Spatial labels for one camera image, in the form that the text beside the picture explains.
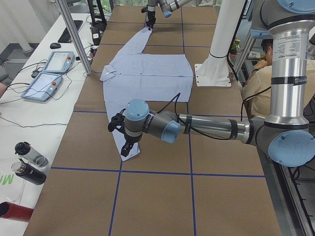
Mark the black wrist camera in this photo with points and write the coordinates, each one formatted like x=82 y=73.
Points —
x=117 y=122

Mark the light blue striped shirt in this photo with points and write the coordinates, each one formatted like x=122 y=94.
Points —
x=133 y=78

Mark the red bottle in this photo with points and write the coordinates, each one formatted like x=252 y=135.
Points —
x=15 y=212

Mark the lower teach pendant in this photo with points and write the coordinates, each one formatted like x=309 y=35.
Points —
x=42 y=87

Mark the seated person beige shirt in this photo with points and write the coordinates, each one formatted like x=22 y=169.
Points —
x=260 y=79

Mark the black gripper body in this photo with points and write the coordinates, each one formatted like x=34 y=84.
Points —
x=132 y=139
x=150 y=12

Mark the teach pendant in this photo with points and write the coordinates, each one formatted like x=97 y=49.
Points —
x=42 y=87
x=59 y=62

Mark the black water bottle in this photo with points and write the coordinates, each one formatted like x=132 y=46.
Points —
x=29 y=173

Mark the upper teach pendant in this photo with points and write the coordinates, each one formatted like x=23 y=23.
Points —
x=59 y=62

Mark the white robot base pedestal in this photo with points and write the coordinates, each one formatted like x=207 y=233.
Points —
x=213 y=72

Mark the clear water bottle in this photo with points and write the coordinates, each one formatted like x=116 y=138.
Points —
x=26 y=151

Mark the black monitor stand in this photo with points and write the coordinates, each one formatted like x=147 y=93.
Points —
x=98 y=20

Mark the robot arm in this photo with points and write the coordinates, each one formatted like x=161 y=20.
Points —
x=167 y=9
x=283 y=134

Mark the aluminium frame post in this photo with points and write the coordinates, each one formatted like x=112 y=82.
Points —
x=69 y=22

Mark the black computer mouse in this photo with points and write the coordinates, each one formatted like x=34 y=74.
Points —
x=55 y=45

